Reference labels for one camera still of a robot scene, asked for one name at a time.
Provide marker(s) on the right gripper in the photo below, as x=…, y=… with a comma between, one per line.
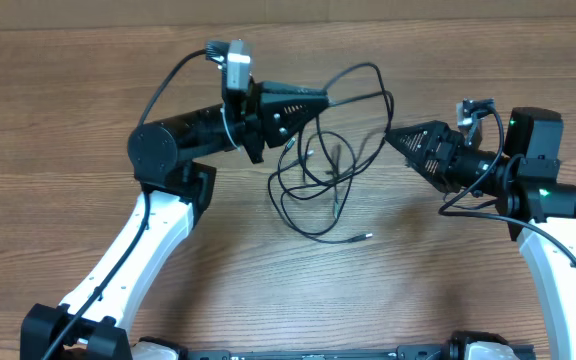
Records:
x=448, y=157

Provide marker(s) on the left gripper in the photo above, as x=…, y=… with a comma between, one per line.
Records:
x=254, y=123

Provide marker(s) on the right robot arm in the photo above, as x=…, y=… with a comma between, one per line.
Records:
x=515, y=184

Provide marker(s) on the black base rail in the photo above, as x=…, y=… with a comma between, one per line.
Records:
x=460, y=345

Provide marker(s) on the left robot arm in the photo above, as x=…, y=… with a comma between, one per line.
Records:
x=93, y=321

